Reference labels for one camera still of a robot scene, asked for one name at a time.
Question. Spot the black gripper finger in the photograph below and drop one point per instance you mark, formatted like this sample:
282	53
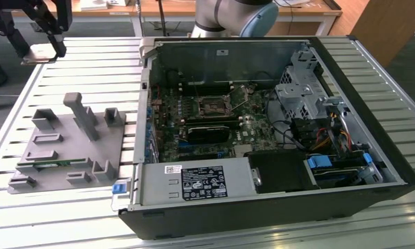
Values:
59	44
20	44

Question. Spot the silver square CPU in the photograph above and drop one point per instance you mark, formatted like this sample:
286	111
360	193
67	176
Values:
37	52

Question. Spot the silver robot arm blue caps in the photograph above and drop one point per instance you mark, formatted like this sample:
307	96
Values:
211	15

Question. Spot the CPU socket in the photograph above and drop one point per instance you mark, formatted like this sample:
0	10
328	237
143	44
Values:
212	106

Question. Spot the black RAM slot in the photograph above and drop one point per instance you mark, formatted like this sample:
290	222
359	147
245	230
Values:
211	119
211	124

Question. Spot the white box on desk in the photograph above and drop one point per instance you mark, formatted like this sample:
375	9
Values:
93	5

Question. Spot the grey plastic parts rack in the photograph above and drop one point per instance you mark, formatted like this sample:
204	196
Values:
72	145

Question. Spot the green RAM stick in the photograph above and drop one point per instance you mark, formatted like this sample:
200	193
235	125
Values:
60	163

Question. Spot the black graphics card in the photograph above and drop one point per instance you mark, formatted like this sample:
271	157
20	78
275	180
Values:
207	133

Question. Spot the thin metal locking lever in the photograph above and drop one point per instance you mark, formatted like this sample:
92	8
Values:
241	104

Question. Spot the blue case latch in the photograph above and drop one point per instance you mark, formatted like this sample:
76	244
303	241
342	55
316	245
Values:
120	188

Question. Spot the silver power supply with label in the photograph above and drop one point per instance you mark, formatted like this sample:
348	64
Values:
152	181

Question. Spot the green motherboard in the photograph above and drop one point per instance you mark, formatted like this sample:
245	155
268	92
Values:
252	124

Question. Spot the small silver heatsink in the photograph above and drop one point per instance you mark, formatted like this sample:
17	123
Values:
243	150

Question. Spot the silver metal drive cage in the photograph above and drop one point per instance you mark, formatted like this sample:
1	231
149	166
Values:
294	93

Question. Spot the black connector block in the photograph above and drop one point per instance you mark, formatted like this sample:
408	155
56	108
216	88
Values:
302	129

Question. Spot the black open PC case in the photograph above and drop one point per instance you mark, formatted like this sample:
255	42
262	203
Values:
228	215

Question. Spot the blue disk carrier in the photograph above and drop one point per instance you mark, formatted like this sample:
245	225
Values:
319	162

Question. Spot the brown wooden cabinet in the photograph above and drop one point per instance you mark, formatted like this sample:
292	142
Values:
383	31

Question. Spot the small blue bay clip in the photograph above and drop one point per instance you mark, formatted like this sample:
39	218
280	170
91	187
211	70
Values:
367	158

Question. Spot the white sticker on case wall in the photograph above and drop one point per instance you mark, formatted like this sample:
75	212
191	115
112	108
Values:
223	52

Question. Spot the wooden desk white frame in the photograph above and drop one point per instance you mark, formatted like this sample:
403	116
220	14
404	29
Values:
298	11

